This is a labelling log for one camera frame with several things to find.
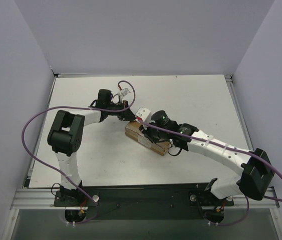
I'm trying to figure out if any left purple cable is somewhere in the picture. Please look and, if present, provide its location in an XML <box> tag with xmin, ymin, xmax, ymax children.
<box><xmin>21</xmin><ymin>80</ymin><xmax>137</xmax><ymax>225</ymax></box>

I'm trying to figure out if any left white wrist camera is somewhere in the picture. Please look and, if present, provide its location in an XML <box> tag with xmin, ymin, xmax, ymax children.
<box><xmin>118</xmin><ymin>88</ymin><xmax>131</xmax><ymax>99</ymax></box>

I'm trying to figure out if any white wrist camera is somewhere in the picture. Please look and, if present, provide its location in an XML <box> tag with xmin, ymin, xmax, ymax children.
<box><xmin>118</xmin><ymin>88</ymin><xmax>131</xmax><ymax>99</ymax></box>
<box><xmin>136</xmin><ymin>107</ymin><xmax>152</xmax><ymax>126</ymax></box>

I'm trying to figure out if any brown cardboard express box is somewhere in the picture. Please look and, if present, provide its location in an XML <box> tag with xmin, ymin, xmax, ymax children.
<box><xmin>125</xmin><ymin>121</ymin><xmax>171</xmax><ymax>156</ymax></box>

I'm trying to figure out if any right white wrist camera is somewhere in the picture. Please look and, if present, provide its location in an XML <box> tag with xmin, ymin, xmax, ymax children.
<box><xmin>136</xmin><ymin>107</ymin><xmax>152</xmax><ymax>126</ymax></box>

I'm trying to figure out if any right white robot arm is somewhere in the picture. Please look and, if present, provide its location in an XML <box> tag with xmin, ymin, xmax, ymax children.
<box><xmin>137</xmin><ymin>109</ymin><xmax>274</xmax><ymax>201</ymax></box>

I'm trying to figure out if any aluminium frame rail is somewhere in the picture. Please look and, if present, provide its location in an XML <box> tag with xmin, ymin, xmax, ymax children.
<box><xmin>11</xmin><ymin>188</ymin><xmax>280</xmax><ymax>210</ymax></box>

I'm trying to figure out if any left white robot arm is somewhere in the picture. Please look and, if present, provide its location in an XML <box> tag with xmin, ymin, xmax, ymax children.
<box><xmin>47</xmin><ymin>88</ymin><xmax>135</xmax><ymax>206</ymax></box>

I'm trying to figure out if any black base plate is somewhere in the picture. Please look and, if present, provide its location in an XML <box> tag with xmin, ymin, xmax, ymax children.
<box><xmin>54</xmin><ymin>183</ymin><xmax>234</xmax><ymax>223</ymax></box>

